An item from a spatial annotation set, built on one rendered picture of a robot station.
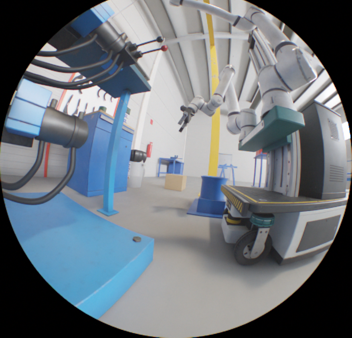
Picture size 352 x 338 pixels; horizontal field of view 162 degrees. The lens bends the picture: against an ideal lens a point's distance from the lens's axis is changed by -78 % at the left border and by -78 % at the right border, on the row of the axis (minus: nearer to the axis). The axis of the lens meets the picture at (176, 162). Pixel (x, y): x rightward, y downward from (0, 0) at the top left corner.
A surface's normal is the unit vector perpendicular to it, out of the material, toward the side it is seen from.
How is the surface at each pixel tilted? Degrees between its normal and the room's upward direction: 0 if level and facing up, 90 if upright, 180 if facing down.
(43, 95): 90
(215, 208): 90
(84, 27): 180
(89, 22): 180
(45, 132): 124
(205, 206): 90
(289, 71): 129
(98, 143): 90
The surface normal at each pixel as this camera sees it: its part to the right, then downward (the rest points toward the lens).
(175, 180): -0.25, -0.09
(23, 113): 0.96, 0.09
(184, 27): 0.00, 1.00
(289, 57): -0.98, -0.05
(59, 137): 0.65, 0.72
